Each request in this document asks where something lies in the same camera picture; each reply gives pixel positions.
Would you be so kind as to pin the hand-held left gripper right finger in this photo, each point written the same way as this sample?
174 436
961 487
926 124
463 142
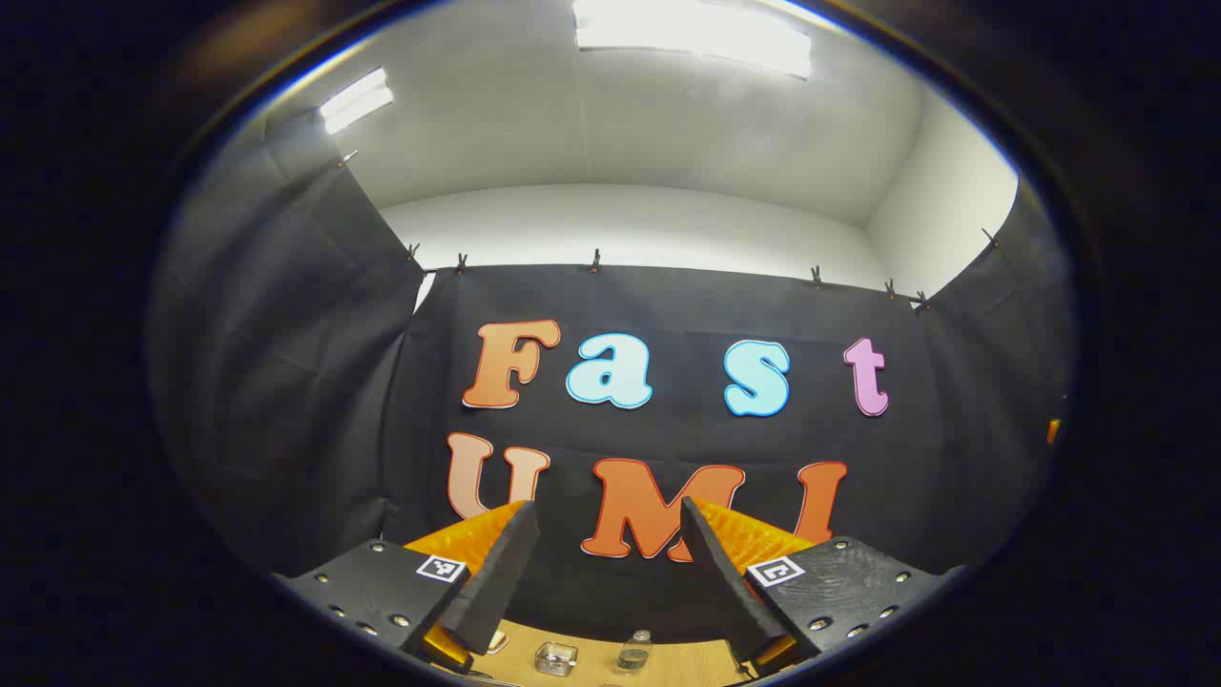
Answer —
725 582

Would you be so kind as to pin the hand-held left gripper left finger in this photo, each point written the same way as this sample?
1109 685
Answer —
496 582

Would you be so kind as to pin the clear plastic water bottle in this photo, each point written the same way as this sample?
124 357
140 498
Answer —
634 652

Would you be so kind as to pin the row of small black clips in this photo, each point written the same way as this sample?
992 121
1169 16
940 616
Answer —
595 260

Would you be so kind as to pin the ceiling light panel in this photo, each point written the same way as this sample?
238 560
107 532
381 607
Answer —
692 33
356 99

